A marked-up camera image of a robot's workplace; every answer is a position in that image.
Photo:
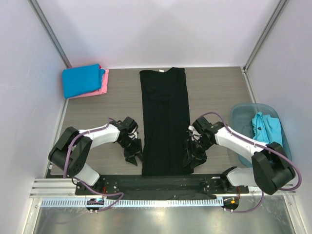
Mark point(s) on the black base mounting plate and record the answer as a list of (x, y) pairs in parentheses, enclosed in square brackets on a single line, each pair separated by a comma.
[(177, 187)]

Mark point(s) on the folded blue t shirt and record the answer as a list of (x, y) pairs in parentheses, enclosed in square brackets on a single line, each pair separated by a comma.
[(80, 80)]

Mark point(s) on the folded pink t shirt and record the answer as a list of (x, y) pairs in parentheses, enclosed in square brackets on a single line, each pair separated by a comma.
[(100, 91)]

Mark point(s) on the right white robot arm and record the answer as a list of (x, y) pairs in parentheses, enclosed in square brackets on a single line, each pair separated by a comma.
[(270, 171)]

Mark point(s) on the crumpled light blue t shirt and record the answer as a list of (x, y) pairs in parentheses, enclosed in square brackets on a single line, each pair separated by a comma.
[(267, 129)]

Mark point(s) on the black t shirt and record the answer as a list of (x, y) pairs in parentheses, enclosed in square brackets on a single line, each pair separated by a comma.
[(166, 119)]

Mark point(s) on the aluminium frame rail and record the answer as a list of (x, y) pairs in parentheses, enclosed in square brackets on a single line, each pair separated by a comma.
[(61, 188)]

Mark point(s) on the left aluminium corner post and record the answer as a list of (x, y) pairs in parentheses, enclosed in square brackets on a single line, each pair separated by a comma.
[(49, 31)]

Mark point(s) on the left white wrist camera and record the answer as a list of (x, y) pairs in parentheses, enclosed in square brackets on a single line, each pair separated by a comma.
[(133, 134)]

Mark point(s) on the aluminium corner post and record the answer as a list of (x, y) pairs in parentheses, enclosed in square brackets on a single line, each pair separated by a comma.
[(281, 4), (49, 31)]

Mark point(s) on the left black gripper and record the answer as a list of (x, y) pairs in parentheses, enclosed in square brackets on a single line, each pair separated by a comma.
[(140, 150)]

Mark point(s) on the translucent blue plastic bin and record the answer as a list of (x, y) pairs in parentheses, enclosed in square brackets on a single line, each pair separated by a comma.
[(242, 115)]

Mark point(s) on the right aluminium corner post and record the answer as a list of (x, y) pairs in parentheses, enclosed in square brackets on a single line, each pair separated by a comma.
[(281, 4)]

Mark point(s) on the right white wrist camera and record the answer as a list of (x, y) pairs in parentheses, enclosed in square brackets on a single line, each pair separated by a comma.
[(193, 133)]

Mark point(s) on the white slotted cable duct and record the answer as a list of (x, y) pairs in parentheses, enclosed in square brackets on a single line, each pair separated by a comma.
[(88, 203)]

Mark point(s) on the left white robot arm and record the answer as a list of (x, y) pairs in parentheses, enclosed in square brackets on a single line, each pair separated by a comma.
[(72, 148)]

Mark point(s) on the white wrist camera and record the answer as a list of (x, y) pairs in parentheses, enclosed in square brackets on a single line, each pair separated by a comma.
[(133, 134), (193, 133)]

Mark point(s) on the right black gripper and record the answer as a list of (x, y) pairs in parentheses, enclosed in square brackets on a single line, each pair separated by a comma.
[(195, 148)]

